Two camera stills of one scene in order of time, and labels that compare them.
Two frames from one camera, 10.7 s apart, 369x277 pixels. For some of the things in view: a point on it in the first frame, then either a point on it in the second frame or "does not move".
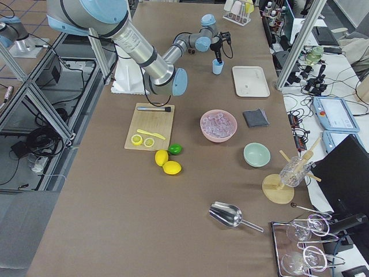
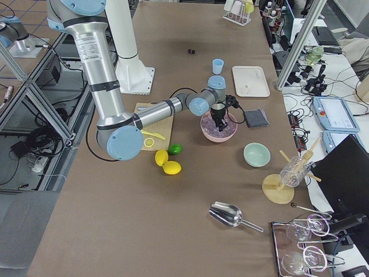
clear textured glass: (293, 171) does not move
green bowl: (256, 154) does not move
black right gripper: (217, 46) -> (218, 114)
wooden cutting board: (154, 122) does not move
